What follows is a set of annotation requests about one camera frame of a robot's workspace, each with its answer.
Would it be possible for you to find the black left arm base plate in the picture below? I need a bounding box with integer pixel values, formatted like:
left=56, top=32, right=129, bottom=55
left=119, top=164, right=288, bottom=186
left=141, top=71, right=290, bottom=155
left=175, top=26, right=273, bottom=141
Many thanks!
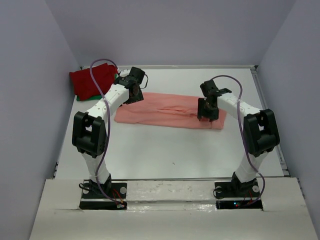
left=78, top=180, right=128, bottom=211

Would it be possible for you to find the folded dark red t-shirt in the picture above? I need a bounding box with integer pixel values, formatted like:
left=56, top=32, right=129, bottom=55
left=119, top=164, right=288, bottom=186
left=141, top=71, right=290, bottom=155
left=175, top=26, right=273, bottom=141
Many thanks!
left=69, top=63, right=117, bottom=101

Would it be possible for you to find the salmon pink t-shirt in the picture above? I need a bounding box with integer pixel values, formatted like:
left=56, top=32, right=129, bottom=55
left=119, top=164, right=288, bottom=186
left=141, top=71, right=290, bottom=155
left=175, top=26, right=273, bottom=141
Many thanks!
left=114, top=92, right=227, bottom=130

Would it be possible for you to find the aluminium table edge rail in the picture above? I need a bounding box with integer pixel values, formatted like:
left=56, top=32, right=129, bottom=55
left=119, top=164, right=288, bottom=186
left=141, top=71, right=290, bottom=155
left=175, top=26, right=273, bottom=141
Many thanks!
left=249, top=64, right=291, bottom=177

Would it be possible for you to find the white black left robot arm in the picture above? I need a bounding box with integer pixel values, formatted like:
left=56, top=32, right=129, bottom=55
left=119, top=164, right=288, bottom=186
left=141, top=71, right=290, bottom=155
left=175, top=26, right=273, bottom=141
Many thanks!
left=71, top=67, right=147, bottom=202

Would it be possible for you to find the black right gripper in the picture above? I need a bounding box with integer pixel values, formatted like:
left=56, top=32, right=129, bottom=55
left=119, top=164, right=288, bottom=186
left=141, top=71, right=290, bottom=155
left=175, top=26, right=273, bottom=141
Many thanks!
left=197, top=97, right=220, bottom=122

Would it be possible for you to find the folded green t-shirt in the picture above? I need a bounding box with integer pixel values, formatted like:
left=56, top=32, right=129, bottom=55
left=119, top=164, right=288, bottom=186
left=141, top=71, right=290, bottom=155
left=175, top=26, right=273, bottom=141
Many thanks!
left=76, top=74, right=119, bottom=102

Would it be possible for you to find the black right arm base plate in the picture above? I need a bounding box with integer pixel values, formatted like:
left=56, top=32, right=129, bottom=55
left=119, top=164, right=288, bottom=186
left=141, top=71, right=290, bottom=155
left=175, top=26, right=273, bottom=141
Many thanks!
left=212, top=181, right=263, bottom=210

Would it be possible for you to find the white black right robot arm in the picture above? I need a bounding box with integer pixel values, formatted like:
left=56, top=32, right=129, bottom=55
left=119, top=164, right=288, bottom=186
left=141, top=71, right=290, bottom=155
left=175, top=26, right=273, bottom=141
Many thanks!
left=197, top=79, right=280, bottom=200

